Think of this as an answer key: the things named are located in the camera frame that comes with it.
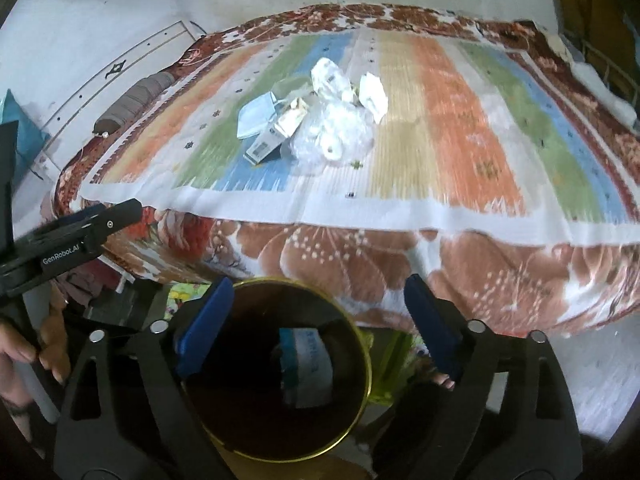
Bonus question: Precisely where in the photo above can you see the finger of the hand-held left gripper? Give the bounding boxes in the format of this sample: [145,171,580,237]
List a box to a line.
[47,198,143,248]

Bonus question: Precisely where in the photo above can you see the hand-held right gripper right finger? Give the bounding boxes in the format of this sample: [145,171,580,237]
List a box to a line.
[395,275,583,480]

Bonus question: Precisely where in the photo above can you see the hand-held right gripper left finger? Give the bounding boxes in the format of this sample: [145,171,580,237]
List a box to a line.
[52,277,236,480]

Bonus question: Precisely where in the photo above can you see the round gold-rimmed bin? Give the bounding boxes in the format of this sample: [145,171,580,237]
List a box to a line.
[177,276,373,461]

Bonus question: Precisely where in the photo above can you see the white and blue packet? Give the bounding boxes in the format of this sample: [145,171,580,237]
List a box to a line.
[272,327,336,408]

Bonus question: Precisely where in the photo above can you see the small white barcode carton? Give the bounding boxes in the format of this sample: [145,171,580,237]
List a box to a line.
[243,127,287,166]

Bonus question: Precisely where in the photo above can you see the small cream carton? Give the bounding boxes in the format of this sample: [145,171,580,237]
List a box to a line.
[272,97,311,139]

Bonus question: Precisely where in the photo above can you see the white paper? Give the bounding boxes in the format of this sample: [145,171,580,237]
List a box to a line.
[290,102,376,173]

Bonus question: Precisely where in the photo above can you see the white paper packet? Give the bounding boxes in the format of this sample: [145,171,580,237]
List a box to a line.
[357,72,390,123]

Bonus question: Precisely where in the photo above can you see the clear labelled plastic packet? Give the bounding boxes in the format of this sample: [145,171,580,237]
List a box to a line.
[310,57,358,106]

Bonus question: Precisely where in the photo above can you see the person's left forearm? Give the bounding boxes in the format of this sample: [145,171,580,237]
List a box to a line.
[0,357,46,441]

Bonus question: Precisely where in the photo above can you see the person's left hand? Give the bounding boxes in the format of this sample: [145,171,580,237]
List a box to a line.
[0,305,72,386]

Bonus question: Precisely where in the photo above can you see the maroon cloth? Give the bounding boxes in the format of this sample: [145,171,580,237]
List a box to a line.
[60,260,126,311]

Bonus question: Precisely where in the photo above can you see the teal cloth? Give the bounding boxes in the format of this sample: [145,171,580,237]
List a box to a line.
[0,89,51,186]

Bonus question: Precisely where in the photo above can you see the grey bolster pillow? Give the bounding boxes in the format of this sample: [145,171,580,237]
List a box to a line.
[94,72,176,136]

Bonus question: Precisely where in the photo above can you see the brown floral blanket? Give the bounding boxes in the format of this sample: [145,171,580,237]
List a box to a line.
[50,2,640,341]

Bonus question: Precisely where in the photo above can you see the white bed headboard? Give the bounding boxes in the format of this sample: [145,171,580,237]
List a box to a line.
[40,20,206,161]

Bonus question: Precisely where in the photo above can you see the striped woven mat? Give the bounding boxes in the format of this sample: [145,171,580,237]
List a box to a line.
[80,30,640,248]

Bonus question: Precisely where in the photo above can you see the white cloth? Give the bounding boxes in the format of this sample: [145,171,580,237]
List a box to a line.
[572,62,640,126]

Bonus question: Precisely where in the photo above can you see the yellow cloth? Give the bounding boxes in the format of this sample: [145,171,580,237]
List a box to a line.
[545,0,640,61]

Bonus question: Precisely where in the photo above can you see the white wire rack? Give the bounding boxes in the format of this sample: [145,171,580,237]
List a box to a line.
[565,30,640,126]

